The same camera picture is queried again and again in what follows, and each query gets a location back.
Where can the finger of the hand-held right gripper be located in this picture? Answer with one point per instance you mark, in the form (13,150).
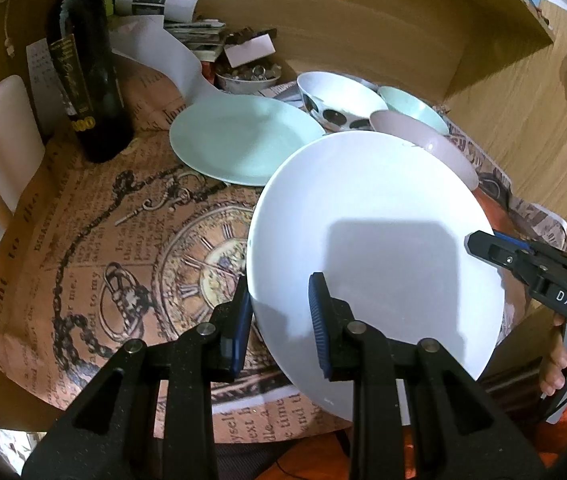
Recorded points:
(513,241)
(493,255)

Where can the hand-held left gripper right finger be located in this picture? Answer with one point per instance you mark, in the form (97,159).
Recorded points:
(319,320)

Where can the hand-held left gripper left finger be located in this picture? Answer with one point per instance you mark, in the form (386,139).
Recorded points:
(241,332)

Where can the pink bowl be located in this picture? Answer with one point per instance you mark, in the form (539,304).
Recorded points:
(438,150)

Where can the white plate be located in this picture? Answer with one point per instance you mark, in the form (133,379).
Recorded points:
(378,200)

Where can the mint green plate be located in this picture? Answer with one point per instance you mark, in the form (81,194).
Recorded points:
(233,140)

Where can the mint green bowl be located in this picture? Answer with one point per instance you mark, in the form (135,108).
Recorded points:
(413,105)

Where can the newspaper print table mat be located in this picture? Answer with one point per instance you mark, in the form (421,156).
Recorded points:
(88,240)

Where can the white bowl with dark dots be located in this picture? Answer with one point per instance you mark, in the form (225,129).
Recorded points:
(333,91)

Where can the small bowl of glass beads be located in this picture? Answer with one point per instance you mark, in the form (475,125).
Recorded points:
(243,84)

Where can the dark wine bottle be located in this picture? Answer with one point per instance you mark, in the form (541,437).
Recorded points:
(88,110)

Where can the white card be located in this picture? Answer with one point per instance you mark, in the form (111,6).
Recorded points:
(248,50)

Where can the stack of books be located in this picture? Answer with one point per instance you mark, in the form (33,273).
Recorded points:
(196,35)

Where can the white printed paper note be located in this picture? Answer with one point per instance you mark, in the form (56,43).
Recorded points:
(40,75)

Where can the yellow-green marker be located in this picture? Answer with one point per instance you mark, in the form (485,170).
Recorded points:
(108,2)

